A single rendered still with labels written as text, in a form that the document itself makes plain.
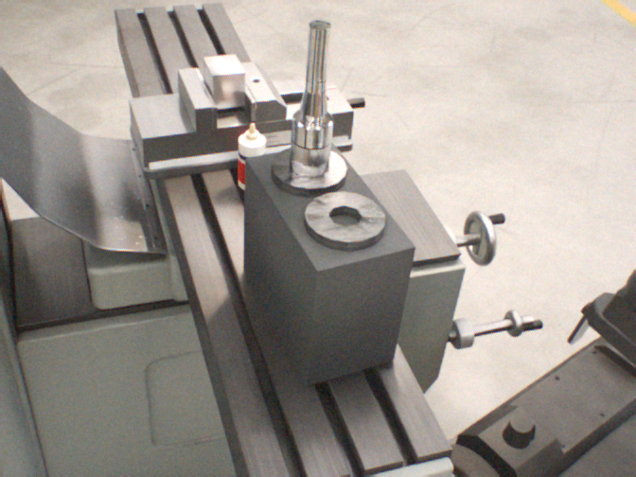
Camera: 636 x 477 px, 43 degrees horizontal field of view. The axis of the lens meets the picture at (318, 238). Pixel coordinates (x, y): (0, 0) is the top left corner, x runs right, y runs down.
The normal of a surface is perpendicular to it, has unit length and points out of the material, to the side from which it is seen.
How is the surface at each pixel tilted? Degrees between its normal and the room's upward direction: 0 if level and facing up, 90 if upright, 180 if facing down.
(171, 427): 90
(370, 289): 90
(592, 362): 0
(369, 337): 90
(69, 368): 90
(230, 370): 0
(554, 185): 0
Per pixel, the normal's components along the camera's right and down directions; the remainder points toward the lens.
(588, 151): 0.07, -0.77
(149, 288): 0.30, 0.63
